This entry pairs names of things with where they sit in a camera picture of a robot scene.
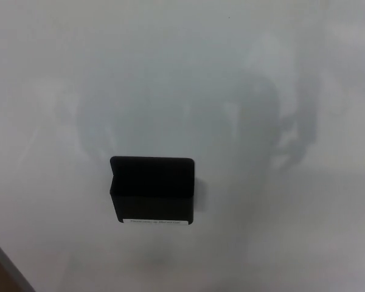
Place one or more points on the white magnetic whiteboard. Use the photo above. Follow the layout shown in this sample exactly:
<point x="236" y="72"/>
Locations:
<point x="261" y="243"/>

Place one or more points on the black magnetic marker holder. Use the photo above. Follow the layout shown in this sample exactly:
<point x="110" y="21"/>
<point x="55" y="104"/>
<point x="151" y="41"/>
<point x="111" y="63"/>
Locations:
<point x="153" y="200"/>

